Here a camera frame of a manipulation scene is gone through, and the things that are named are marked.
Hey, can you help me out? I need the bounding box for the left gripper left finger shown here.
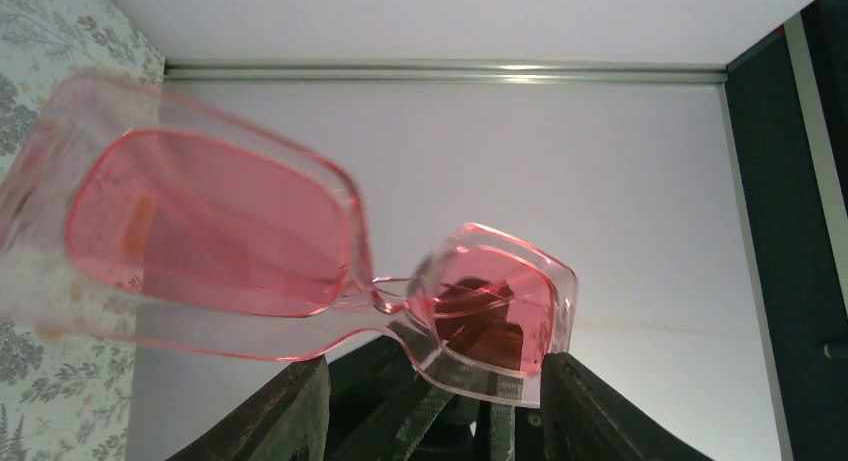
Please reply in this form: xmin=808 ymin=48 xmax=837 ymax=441
xmin=169 ymin=357 xmax=330 ymax=461

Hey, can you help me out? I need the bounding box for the aluminium frame bar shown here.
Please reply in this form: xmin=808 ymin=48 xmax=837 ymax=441
xmin=164 ymin=58 xmax=727 ymax=85

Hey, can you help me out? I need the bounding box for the floral table mat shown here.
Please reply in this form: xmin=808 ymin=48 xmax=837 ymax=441
xmin=1 ymin=0 xmax=164 ymax=460

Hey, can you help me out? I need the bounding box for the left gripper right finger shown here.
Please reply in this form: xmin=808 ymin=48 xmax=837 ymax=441
xmin=540 ymin=353 xmax=711 ymax=461

